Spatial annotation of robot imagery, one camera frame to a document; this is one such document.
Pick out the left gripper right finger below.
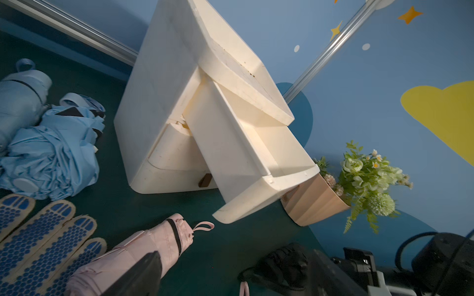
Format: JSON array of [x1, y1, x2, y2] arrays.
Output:
[[309, 250, 365, 296]]

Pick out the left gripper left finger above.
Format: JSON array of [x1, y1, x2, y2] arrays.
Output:
[[101, 251, 162, 296]]

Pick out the black umbrella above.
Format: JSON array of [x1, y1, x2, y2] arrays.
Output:
[[238, 243, 309, 296]]

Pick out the pink umbrella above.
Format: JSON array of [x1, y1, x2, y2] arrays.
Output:
[[65, 213, 215, 296], [239, 281, 250, 296]]

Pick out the white three-drawer cabinet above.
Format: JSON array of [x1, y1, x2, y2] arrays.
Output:
[[114, 1, 294, 194]]

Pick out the white drawer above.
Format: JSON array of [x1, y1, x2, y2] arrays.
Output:
[[183, 79, 319, 224]]

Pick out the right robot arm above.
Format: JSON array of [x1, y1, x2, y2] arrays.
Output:
[[331, 232, 474, 296]]

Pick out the loose light blue umbrella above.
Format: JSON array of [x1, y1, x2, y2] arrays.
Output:
[[1, 92, 106, 201]]

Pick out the rolled light blue umbrella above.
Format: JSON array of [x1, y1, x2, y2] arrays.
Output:
[[1, 59, 53, 156]]

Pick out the beige ribbed flower pot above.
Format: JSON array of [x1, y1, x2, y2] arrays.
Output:
[[280, 174, 350, 226]]

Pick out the white green artificial flowers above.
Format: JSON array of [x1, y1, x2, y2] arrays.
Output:
[[313, 141, 414, 234]]

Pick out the blue dotted work glove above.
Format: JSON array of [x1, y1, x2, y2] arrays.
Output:
[[1, 194, 107, 296]]

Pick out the right aluminium frame post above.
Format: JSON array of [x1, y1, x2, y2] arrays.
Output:
[[283, 0, 381, 104]]

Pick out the horizontal aluminium frame bar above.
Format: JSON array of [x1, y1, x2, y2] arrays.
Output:
[[1, 0, 138, 66]]

